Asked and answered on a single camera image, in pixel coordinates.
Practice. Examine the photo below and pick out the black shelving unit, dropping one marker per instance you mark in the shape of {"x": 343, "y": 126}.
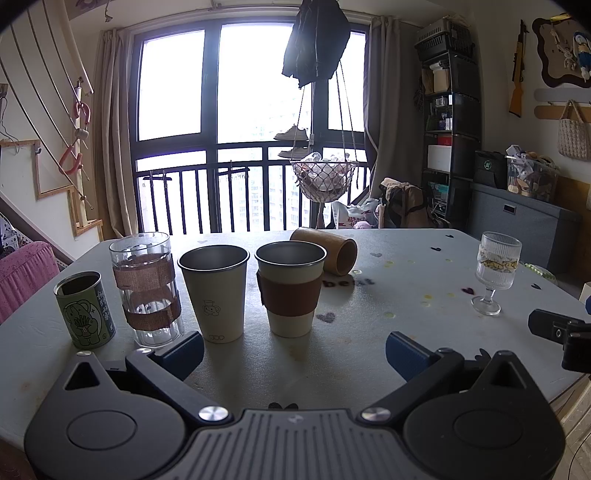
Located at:
{"x": 455, "y": 120}

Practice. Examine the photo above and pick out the dark wall decor board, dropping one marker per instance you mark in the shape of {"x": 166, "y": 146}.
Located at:
{"x": 556, "y": 60}

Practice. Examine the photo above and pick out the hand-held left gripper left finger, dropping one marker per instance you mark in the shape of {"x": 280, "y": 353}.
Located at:
{"x": 181, "y": 354}

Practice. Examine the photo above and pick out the cream cup with brown sleeve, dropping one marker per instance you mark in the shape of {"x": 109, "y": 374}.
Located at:
{"x": 289, "y": 296}

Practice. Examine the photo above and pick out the chair with brown clothes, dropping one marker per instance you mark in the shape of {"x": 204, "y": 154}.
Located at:
{"x": 408, "y": 203}

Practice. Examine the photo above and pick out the pink wall hook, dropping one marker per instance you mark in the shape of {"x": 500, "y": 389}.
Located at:
{"x": 71, "y": 161}
{"x": 84, "y": 113}

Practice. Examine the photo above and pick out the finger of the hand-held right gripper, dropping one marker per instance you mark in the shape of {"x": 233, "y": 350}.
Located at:
{"x": 551, "y": 323}

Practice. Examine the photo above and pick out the brown cardboard tube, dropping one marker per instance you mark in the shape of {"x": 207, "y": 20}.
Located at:
{"x": 340, "y": 256}

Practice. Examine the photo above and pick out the black bag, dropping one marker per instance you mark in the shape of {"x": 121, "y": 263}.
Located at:
{"x": 490, "y": 170}

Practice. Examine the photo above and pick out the grey storage box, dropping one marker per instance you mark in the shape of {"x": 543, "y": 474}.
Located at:
{"x": 512, "y": 221}

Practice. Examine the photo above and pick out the wall coat rack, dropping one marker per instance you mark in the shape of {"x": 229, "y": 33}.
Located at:
{"x": 549, "y": 104}

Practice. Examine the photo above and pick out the white sneaker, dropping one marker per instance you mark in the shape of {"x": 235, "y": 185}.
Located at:
{"x": 292, "y": 134}
{"x": 294, "y": 152}

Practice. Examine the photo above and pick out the glass tumbler with brown sleeve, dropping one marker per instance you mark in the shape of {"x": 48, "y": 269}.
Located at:
{"x": 146, "y": 282}

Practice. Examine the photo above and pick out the dark hanging jacket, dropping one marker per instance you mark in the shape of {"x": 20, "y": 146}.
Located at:
{"x": 316, "y": 41}

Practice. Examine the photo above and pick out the clear plastic storage box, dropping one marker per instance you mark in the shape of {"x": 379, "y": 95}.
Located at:
{"x": 531, "y": 180}

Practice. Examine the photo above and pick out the beige curtain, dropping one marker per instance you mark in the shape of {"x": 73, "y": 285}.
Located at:
{"x": 385, "y": 106}
{"x": 115, "y": 138}

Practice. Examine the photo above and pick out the white printed shopping bag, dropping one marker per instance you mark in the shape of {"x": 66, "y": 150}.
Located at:
{"x": 358, "y": 216}

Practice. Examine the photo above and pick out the white cup with small print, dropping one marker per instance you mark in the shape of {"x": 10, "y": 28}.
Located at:
{"x": 215, "y": 295}

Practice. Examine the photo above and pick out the ribbed stemmed glass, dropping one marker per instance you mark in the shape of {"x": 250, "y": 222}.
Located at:
{"x": 497, "y": 266}

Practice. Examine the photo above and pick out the cream knitted bag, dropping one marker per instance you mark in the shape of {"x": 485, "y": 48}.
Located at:
{"x": 573, "y": 136}

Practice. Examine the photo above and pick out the black balcony railing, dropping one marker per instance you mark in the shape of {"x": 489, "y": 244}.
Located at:
{"x": 207, "y": 152}

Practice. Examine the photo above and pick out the wooden toy rifle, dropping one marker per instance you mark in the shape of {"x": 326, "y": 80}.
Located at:
{"x": 518, "y": 87}

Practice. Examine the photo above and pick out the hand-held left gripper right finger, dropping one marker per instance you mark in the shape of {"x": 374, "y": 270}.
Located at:
{"x": 407, "y": 355}

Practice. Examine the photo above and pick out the grey pet carrier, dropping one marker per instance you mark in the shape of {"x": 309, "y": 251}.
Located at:
{"x": 441, "y": 39}

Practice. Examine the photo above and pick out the wooden wall frame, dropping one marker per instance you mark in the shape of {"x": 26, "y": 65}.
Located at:
{"x": 74, "y": 210}

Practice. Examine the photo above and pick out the green cartoon print can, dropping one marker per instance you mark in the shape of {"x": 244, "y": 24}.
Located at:
{"x": 86, "y": 314}

